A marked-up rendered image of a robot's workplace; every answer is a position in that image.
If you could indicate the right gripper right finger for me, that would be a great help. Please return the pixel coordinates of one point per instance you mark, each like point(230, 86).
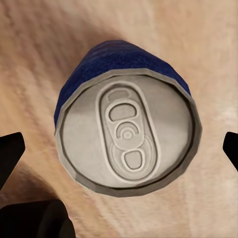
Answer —
point(230, 147)

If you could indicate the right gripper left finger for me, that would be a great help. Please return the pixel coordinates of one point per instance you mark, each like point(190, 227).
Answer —
point(12, 148)

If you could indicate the can of soda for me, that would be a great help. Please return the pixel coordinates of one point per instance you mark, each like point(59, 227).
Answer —
point(126, 124)

